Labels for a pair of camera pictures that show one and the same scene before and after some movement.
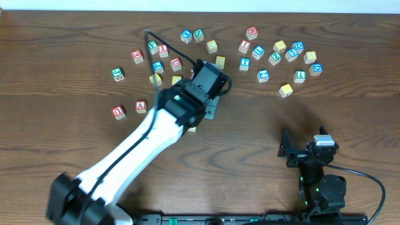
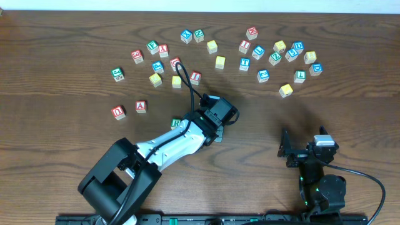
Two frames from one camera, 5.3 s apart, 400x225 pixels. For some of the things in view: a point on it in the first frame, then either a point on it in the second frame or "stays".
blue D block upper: [298, 46] stays
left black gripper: [211, 109] to [219, 134]
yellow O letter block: [175, 79] stays
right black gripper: [300, 155] stays
